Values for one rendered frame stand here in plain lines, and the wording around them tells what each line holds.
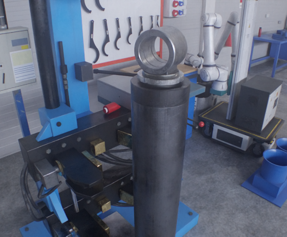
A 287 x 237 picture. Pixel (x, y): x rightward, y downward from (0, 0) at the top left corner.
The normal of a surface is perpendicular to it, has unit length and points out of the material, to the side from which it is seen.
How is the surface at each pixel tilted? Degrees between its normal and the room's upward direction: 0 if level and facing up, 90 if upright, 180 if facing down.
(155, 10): 90
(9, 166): 0
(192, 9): 90
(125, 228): 0
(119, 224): 0
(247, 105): 90
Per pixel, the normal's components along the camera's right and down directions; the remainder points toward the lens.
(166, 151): 0.23, 0.44
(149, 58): 0.65, -0.43
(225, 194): 0.00, -0.89
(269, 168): -0.86, 0.23
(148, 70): -0.48, 0.40
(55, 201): 0.51, -0.31
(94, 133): 0.66, 0.34
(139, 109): -0.73, 0.31
